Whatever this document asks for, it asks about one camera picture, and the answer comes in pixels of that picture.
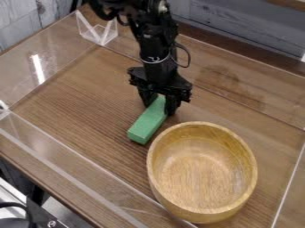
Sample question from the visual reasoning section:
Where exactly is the brown wooden bowl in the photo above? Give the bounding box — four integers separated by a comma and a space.
147, 121, 258, 224

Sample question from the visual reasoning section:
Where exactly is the black metal frame mount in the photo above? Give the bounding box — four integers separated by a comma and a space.
0, 190, 72, 228

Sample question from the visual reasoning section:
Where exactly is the black cable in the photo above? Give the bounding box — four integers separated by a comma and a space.
0, 202, 42, 228

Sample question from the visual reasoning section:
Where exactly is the clear acrylic corner bracket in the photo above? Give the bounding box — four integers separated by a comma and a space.
74, 11, 117, 46

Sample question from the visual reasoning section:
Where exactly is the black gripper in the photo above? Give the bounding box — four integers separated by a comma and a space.
127, 60, 191, 116

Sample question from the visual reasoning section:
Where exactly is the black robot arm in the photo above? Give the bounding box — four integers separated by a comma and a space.
85, 0, 191, 116

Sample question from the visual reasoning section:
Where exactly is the green rectangular block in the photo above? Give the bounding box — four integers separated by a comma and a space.
125, 96, 167, 145

